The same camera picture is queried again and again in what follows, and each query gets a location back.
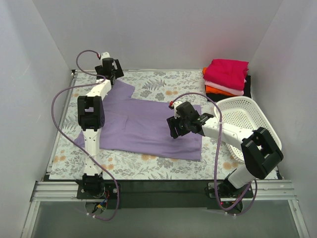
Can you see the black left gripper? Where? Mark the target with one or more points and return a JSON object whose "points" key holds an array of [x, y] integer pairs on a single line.
{"points": [[118, 69]]}

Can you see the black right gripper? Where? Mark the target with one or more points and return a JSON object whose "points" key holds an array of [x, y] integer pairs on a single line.
{"points": [[174, 127]]}

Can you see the purple t shirt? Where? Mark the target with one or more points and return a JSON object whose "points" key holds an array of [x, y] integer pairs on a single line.
{"points": [[140, 126]]}

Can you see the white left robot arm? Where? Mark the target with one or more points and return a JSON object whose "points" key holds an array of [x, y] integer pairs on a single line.
{"points": [[91, 119]]}

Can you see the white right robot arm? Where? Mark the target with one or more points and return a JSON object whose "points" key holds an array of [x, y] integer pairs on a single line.
{"points": [[260, 151]]}

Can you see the orange folded t shirt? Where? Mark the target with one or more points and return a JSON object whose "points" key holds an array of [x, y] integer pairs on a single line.
{"points": [[213, 90]]}

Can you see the floral patterned table mat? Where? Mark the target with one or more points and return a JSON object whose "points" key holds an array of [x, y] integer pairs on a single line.
{"points": [[163, 86]]}

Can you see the pink folded t shirt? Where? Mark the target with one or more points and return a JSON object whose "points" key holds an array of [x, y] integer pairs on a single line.
{"points": [[235, 88]]}

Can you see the white perforated plastic basket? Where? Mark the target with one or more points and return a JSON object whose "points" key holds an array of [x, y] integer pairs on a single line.
{"points": [[243, 113]]}

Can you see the magenta folded t shirt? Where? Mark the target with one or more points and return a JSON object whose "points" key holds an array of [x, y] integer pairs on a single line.
{"points": [[228, 73]]}

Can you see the black folded t shirt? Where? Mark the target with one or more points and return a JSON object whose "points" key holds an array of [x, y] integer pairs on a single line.
{"points": [[219, 97]]}

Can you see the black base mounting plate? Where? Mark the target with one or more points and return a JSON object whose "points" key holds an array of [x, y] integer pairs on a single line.
{"points": [[150, 193]]}

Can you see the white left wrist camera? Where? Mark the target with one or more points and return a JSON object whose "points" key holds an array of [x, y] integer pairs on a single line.
{"points": [[103, 55]]}

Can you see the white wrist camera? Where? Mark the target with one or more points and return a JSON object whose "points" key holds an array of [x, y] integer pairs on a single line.
{"points": [[173, 105], [103, 55]]}

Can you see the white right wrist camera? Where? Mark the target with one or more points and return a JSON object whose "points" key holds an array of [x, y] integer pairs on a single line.
{"points": [[173, 105]]}

